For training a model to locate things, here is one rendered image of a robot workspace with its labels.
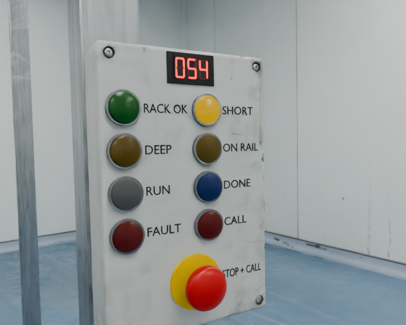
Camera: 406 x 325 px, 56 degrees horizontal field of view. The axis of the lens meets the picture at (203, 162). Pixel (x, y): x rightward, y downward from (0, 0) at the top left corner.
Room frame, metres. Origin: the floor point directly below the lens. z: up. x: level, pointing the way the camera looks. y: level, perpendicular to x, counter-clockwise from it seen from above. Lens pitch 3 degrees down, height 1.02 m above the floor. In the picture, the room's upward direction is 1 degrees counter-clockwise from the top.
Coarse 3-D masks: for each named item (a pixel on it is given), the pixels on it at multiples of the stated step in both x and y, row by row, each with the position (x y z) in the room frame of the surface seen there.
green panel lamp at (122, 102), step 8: (112, 96) 0.31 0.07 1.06; (120, 96) 0.31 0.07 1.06; (128, 96) 0.31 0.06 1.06; (112, 104) 0.31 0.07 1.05; (120, 104) 0.31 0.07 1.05; (128, 104) 0.31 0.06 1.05; (136, 104) 0.32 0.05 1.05; (112, 112) 0.31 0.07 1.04; (120, 112) 0.31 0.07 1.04; (128, 112) 0.31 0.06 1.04; (136, 112) 0.32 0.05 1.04; (120, 120) 0.31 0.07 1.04; (128, 120) 0.31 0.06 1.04
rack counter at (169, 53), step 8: (168, 56) 0.34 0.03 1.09; (184, 56) 0.35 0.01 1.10; (192, 56) 0.35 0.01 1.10; (200, 56) 0.35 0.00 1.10; (208, 56) 0.36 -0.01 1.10; (168, 64) 0.34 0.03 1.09; (168, 72) 0.34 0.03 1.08; (168, 80) 0.34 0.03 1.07; (176, 80) 0.34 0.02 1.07; (184, 80) 0.35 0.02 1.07; (192, 80) 0.35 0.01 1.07
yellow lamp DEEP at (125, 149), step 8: (120, 136) 0.31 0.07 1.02; (128, 136) 0.32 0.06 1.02; (112, 144) 0.31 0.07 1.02; (120, 144) 0.31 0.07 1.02; (128, 144) 0.31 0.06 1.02; (136, 144) 0.32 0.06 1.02; (112, 152) 0.31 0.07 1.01; (120, 152) 0.31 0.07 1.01; (128, 152) 0.31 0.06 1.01; (136, 152) 0.32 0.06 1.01; (112, 160) 0.31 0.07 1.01; (120, 160) 0.31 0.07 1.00; (128, 160) 0.31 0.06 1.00; (136, 160) 0.32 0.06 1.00
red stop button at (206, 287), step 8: (200, 272) 0.33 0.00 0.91; (208, 272) 0.33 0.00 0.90; (216, 272) 0.33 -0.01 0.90; (192, 280) 0.32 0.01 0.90; (200, 280) 0.32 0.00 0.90; (208, 280) 0.32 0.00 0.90; (216, 280) 0.33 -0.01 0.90; (224, 280) 0.34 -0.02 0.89; (192, 288) 0.32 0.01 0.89; (200, 288) 0.32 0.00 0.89; (208, 288) 0.32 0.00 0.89; (216, 288) 0.33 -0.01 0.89; (224, 288) 0.33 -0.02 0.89; (192, 296) 0.32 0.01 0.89; (200, 296) 0.32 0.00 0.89; (208, 296) 0.32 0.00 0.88; (216, 296) 0.33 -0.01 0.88; (224, 296) 0.34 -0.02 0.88; (192, 304) 0.32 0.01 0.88; (200, 304) 0.32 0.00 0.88; (208, 304) 0.32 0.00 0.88; (216, 304) 0.33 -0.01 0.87
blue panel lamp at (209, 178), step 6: (204, 174) 0.35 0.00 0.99; (210, 174) 0.35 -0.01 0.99; (198, 180) 0.35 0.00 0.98; (204, 180) 0.35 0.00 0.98; (210, 180) 0.35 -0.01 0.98; (216, 180) 0.35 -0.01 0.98; (198, 186) 0.35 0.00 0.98; (204, 186) 0.35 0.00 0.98; (210, 186) 0.35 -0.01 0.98; (216, 186) 0.35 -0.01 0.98; (198, 192) 0.35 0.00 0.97; (204, 192) 0.35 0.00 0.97; (210, 192) 0.35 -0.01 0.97; (216, 192) 0.35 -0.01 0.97; (204, 198) 0.35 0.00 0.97; (210, 198) 0.35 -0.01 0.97; (216, 198) 0.36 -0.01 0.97
